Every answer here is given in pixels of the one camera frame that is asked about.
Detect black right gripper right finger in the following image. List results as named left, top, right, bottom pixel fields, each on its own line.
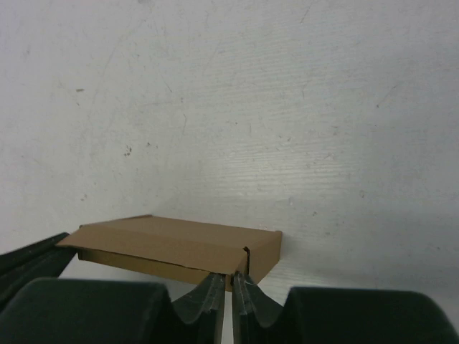
left=232, top=273, right=458, bottom=343

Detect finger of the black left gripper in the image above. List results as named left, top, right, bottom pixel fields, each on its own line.
left=1, top=232, right=76, bottom=308

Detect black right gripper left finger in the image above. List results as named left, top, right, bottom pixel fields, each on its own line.
left=1, top=273, right=225, bottom=343

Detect brown cardboard paper box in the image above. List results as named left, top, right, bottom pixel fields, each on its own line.
left=58, top=215, right=283, bottom=290

